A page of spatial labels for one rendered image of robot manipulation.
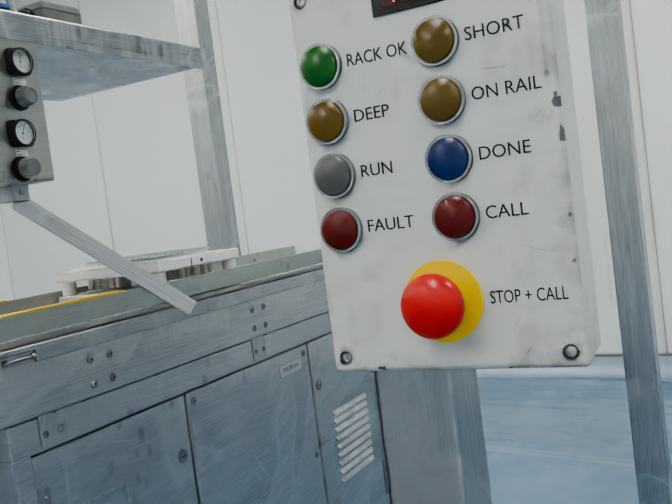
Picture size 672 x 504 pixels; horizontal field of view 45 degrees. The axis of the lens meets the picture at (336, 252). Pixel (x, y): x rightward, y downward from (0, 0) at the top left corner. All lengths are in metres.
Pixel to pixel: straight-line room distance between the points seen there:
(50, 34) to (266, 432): 0.90
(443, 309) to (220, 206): 1.56
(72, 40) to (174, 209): 4.11
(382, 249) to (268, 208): 4.32
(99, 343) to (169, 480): 0.33
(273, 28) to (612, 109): 3.39
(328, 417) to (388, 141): 1.46
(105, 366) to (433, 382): 0.76
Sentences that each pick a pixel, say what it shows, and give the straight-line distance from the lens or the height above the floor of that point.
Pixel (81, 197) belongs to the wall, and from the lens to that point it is 5.97.
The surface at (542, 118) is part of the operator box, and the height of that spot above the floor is 0.99.
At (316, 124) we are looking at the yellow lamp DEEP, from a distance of 0.53.
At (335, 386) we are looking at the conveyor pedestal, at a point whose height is 0.53.
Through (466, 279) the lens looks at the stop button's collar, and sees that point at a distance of 0.50.
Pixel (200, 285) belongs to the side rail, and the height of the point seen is 0.85.
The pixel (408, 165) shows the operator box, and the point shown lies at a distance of 0.51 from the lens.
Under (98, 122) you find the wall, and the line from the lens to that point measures 5.81.
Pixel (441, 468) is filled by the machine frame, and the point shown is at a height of 0.75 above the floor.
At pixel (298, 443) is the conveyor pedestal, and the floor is 0.45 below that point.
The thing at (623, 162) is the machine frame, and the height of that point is 0.97.
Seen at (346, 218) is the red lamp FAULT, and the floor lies 0.95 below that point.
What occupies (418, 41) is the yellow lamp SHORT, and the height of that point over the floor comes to 1.05.
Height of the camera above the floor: 0.95
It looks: 3 degrees down
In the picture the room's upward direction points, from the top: 7 degrees counter-clockwise
